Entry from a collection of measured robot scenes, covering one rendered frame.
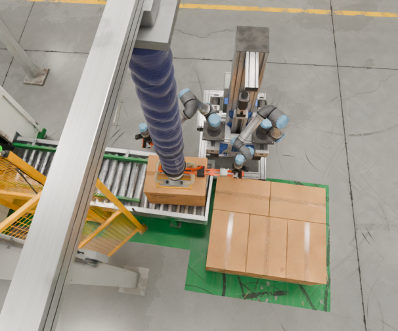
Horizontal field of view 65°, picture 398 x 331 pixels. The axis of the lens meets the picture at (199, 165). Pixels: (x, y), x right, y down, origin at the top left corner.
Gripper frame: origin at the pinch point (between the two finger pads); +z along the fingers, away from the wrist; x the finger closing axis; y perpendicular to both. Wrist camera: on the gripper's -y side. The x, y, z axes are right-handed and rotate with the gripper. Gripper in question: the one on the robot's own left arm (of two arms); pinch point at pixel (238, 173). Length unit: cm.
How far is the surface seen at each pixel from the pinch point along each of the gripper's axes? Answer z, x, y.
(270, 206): 54, 15, -40
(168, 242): 108, 53, 73
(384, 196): 108, -22, -194
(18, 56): 58, -175, 298
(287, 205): 54, 13, -58
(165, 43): -179, 15, 46
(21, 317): -197, 115, 67
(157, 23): -180, 6, 50
